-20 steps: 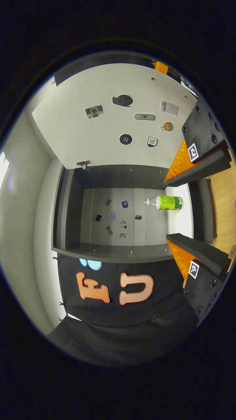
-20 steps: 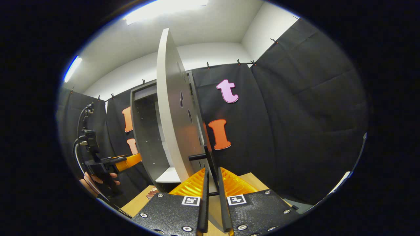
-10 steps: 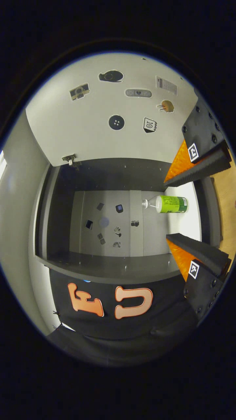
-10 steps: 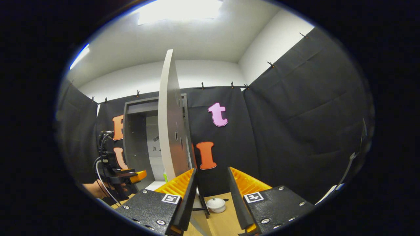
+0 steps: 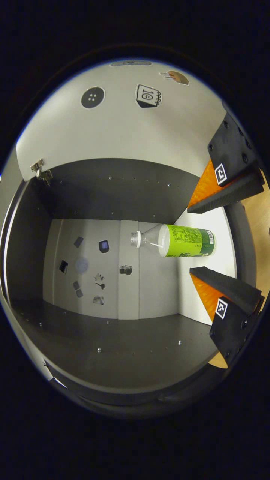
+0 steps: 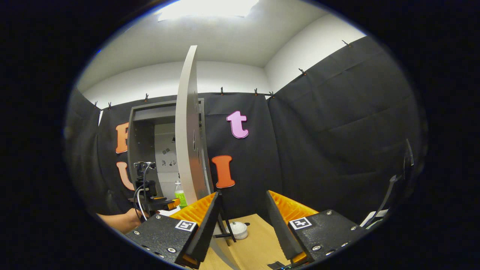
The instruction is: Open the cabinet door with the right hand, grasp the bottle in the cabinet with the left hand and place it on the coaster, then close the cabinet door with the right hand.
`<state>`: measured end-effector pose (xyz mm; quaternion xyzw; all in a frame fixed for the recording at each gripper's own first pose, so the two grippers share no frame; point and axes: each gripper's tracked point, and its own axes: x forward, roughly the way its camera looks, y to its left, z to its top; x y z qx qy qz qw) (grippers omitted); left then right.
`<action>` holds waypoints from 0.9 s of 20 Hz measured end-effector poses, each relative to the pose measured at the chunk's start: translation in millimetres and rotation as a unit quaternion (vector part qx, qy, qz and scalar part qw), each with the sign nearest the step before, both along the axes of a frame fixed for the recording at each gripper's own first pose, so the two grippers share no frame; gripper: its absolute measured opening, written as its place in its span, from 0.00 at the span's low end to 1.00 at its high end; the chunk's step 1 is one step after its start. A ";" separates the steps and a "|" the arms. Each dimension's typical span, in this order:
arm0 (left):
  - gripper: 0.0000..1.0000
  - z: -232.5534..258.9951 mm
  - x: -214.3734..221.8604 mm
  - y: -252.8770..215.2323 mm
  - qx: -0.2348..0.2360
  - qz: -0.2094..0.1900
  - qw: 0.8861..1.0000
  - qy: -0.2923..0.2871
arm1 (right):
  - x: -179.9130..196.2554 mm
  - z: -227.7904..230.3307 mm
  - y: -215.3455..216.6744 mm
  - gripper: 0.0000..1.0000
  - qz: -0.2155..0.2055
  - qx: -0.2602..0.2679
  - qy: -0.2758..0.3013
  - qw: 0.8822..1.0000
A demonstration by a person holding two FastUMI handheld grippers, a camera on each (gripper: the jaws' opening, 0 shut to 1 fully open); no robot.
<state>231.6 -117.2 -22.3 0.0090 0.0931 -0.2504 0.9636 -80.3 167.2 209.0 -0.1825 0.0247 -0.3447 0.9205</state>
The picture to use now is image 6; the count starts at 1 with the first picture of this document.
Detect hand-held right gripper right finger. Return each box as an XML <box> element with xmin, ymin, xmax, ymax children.
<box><xmin>265</xmin><ymin>190</ymin><xmax>370</xmax><ymax>265</ymax></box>

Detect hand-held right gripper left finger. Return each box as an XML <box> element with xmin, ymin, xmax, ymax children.
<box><xmin>126</xmin><ymin>190</ymin><xmax>222</xmax><ymax>270</ymax></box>

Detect green bottle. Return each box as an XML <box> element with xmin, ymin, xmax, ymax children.
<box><xmin>174</xmin><ymin>181</ymin><xmax>188</xmax><ymax>209</ymax></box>

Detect black door handle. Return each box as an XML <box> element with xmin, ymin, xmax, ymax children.
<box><xmin>213</xmin><ymin>191</ymin><xmax>237</xmax><ymax>243</ymax></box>

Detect beige cabinet door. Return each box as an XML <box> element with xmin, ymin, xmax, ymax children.
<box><xmin>175</xmin><ymin>45</ymin><xmax>241</xmax><ymax>270</ymax></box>

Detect grey cabinet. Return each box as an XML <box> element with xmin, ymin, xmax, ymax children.
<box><xmin>127</xmin><ymin>98</ymin><xmax>210</xmax><ymax>210</ymax></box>

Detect white round lidded jar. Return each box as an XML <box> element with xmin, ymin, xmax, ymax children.
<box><xmin>227</xmin><ymin>220</ymin><xmax>249</xmax><ymax>240</ymax></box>

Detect black backdrop cloth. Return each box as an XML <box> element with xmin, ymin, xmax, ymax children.
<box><xmin>64</xmin><ymin>36</ymin><xmax>428</xmax><ymax>225</ymax></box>

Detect black bent stand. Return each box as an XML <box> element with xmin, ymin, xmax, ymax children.
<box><xmin>360</xmin><ymin>138</ymin><xmax>415</xmax><ymax>229</ymax></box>

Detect ceiling light panel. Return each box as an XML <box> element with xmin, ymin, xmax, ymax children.
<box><xmin>156</xmin><ymin>0</ymin><xmax>259</xmax><ymax>21</ymax></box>

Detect black cable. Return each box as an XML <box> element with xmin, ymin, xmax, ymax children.
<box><xmin>132</xmin><ymin>165</ymin><xmax>156</xmax><ymax>222</ymax></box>

